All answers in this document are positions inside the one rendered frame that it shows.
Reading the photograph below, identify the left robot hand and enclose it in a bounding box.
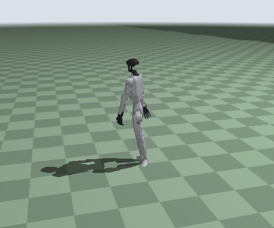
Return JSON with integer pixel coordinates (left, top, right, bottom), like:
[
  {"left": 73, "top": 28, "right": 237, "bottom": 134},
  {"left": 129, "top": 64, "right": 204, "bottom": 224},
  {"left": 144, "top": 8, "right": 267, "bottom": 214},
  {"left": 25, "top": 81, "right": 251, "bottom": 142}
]
[{"left": 116, "top": 112, "right": 124, "bottom": 125}]

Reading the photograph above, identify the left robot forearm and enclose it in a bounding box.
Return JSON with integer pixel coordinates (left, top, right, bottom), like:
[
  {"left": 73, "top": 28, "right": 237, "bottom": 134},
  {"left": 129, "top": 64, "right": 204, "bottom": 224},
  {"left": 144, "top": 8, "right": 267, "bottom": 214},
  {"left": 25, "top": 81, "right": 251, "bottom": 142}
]
[{"left": 118, "top": 95, "right": 127, "bottom": 115}]

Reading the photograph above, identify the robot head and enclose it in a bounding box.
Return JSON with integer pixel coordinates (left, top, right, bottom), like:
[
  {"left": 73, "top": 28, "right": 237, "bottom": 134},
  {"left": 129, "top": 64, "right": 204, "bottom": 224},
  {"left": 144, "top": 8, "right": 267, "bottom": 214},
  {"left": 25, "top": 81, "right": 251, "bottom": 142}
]
[{"left": 126, "top": 58, "right": 139, "bottom": 76}]

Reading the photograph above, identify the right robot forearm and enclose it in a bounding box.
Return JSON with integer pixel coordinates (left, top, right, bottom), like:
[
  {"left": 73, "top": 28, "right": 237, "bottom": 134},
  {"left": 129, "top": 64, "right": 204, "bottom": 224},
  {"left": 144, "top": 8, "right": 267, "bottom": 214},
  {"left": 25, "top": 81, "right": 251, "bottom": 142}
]
[{"left": 140, "top": 92, "right": 146, "bottom": 107}]

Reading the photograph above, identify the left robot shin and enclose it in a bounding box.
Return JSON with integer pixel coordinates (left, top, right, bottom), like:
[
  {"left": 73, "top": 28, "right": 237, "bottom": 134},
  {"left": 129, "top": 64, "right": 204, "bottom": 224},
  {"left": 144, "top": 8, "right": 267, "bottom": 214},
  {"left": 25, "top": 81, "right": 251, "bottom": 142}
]
[{"left": 138, "top": 137, "right": 147, "bottom": 160}]

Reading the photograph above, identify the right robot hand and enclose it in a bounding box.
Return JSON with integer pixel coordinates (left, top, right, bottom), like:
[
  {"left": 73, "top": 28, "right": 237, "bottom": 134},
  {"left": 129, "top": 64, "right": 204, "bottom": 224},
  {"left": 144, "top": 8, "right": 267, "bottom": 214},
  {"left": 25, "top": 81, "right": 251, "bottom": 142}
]
[{"left": 142, "top": 106, "right": 151, "bottom": 119}]

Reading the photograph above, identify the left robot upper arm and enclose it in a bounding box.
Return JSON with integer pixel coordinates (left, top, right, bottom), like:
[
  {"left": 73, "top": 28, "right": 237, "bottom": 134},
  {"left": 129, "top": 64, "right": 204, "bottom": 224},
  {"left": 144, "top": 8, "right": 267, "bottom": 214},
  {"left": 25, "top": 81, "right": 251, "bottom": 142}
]
[{"left": 124, "top": 77, "right": 134, "bottom": 100}]

